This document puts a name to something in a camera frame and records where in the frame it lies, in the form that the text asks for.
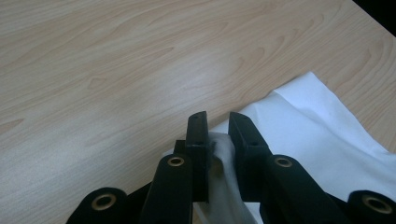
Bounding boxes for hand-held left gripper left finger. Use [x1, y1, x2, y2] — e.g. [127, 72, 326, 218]
[173, 110, 209, 203]

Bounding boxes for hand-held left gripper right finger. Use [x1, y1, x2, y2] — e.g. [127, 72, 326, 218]
[228, 111, 275, 203]

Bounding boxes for white printed tank top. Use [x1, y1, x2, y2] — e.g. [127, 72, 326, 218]
[162, 71, 396, 224]

